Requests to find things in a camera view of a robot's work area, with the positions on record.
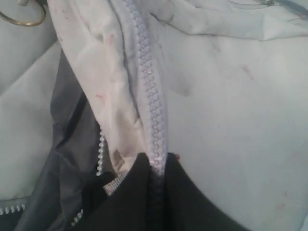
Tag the white canvas duffel bag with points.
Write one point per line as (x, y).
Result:
(87, 85)

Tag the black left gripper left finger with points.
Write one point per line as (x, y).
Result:
(123, 210)

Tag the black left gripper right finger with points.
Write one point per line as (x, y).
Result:
(180, 206)

